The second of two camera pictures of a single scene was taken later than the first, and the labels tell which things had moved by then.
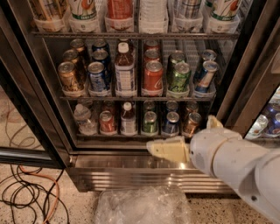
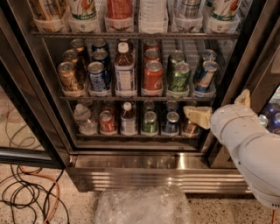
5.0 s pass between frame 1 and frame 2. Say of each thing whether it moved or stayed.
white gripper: moved
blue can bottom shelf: stayed
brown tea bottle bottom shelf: stayed
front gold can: stayed
